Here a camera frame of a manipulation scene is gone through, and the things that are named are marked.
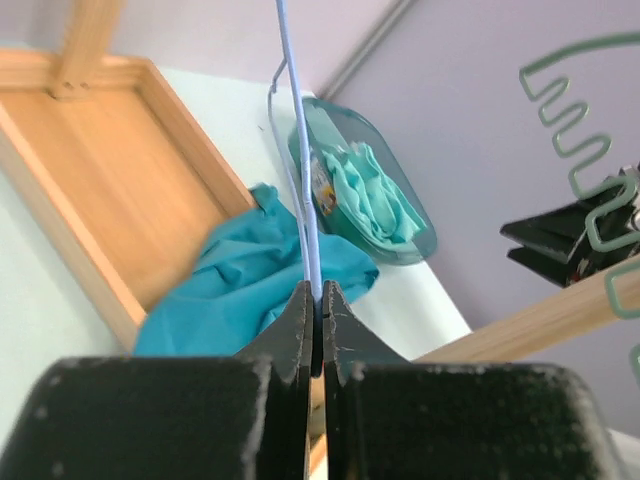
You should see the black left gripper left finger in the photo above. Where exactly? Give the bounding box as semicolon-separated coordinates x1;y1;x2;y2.
1;282;313;479

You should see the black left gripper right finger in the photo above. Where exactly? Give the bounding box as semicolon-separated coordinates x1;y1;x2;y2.
323;281;625;479

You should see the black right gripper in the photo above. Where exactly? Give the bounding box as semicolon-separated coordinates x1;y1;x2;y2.
500;174;639;288

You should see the pale green plastic hanger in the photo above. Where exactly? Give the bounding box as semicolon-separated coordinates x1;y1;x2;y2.
518;30;640;376

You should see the dark teal t shirt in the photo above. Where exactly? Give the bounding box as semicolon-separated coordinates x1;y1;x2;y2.
133;182;381;359

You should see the light blue wire hanger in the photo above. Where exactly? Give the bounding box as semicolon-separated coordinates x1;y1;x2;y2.
267;0;323;303

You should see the light teal t shirt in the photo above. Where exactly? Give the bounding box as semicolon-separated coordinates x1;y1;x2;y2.
322;142;427;249

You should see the translucent teal plastic bin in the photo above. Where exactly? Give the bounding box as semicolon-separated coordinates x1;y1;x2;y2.
302;97;438;265

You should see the wooden clothes rack stand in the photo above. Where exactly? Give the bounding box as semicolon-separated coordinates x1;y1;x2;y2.
0;0;640;476

